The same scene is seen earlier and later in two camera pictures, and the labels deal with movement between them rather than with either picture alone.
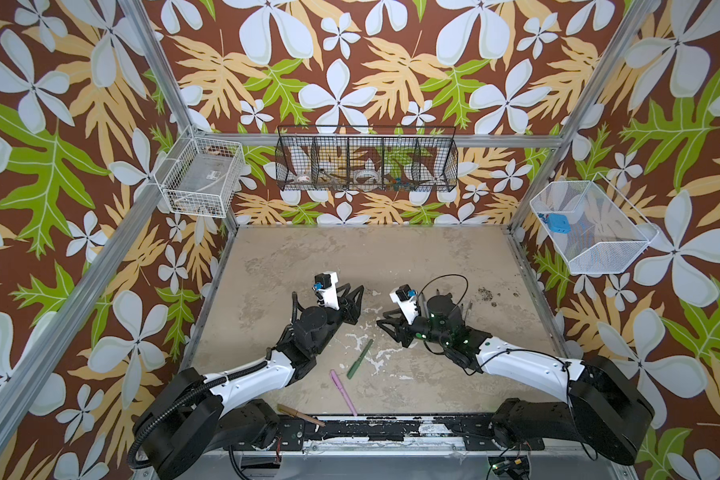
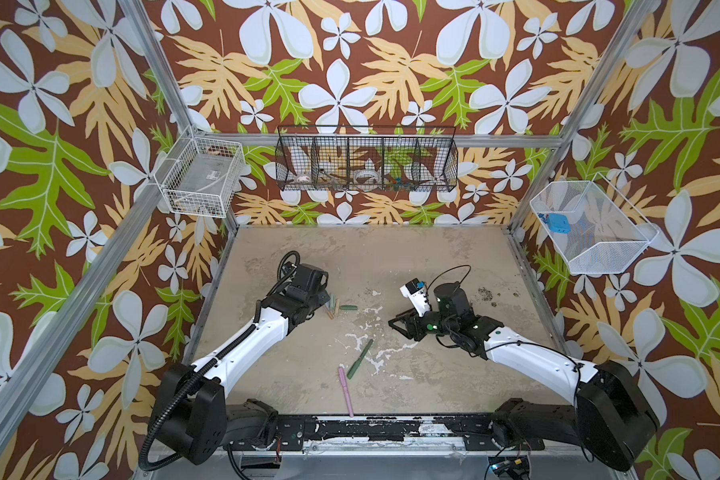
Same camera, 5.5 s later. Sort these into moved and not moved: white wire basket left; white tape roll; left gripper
Moved: left gripper
Not moved: white tape roll; white wire basket left
